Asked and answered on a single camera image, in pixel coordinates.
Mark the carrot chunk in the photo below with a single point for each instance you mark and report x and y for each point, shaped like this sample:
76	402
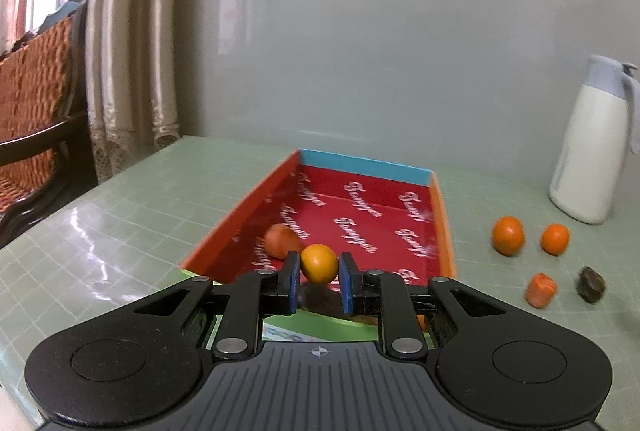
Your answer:
281	240
541	290

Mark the wooden sofa orange woven cushion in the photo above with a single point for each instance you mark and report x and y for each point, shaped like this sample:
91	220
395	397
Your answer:
35	101

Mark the small dark water chestnut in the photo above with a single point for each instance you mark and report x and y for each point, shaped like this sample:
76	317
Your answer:
591	285

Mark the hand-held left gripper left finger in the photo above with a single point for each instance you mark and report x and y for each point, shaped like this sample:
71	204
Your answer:
294	286

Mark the small yellow-orange kumquat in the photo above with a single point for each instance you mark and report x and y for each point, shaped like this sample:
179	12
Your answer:
319	263

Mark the colourful cardboard box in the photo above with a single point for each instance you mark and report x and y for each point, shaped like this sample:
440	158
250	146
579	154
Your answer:
360	201

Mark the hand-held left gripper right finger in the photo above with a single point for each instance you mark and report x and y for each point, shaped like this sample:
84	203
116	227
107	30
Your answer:
346	286

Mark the beige satin curtain lace hem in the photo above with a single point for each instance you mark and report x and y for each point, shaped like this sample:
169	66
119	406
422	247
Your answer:
135	36

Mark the white thermos jug grey lid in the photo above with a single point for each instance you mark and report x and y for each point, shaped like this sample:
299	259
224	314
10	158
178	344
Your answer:
587	151

